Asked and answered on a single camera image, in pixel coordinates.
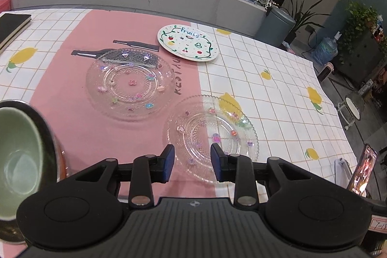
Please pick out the bushy green plant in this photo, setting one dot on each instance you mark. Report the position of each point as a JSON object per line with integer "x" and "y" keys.
{"x": 361, "y": 19}

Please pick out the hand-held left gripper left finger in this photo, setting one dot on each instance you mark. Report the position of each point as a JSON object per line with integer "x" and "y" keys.
{"x": 167, "y": 164}

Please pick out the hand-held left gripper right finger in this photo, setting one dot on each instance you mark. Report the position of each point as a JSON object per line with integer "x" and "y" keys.
{"x": 217, "y": 162}

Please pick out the clear glass plate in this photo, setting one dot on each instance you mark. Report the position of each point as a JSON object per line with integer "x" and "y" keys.
{"x": 133, "y": 100}
{"x": 199, "y": 125}

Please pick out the green ceramic bowl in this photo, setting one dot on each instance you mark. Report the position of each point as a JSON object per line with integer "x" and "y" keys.
{"x": 18, "y": 155}

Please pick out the round stool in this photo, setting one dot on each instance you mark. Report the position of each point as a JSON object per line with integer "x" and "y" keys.
{"x": 352, "y": 108}

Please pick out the pink storage box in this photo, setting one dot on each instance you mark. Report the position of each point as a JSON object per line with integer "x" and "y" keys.
{"x": 4, "y": 4}

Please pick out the white fruit-print plate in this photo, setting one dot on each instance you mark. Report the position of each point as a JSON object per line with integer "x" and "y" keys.
{"x": 187, "y": 45}

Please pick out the smartphone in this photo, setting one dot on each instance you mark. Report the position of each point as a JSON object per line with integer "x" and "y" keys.
{"x": 364, "y": 167}

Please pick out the small pink floor device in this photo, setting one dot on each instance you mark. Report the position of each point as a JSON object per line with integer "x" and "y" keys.
{"x": 326, "y": 72}

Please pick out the pink placemat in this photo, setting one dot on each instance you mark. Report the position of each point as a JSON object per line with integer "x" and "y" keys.
{"x": 75, "y": 88}

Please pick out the orange steel bowl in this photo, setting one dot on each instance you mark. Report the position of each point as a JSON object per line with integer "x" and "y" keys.
{"x": 62, "y": 164}

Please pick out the black notebook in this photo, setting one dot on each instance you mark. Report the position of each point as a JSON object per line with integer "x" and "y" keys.
{"x": 12, "y": 25}

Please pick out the long-leaf potted plant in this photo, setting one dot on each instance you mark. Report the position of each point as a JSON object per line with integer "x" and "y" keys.
{"x": 299, "y": 19}

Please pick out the grey trash bin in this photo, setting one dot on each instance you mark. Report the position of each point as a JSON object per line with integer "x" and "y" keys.
{"x": 275, "y": 25}

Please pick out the blue water jug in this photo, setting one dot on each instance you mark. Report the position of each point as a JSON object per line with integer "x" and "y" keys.
{"x": 325, "y": 51}

